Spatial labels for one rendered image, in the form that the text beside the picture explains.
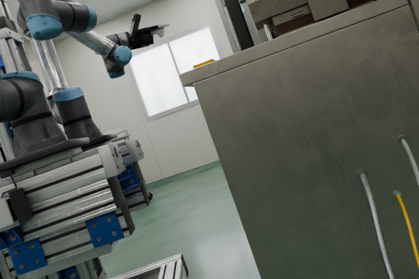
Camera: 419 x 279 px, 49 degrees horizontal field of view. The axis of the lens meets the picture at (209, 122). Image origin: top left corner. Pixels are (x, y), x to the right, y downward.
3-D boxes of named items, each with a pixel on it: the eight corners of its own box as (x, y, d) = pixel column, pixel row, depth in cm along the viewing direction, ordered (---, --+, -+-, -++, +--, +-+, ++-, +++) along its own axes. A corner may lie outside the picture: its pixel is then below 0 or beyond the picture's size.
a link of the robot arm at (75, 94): (63, 121, 173) (52, 88, 173) (58, 126, 185) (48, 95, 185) (94, 113, 179) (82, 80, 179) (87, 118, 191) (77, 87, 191)
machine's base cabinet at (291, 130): (287, 185, 382) (253, 88, 381) (363, 161, 371) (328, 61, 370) (286, 359, 134) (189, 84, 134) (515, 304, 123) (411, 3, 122)
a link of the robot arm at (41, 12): (80, 31, 114) (65, -11, 114) (48, 29, 104) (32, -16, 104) (57, 42, 117) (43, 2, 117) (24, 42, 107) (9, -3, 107)
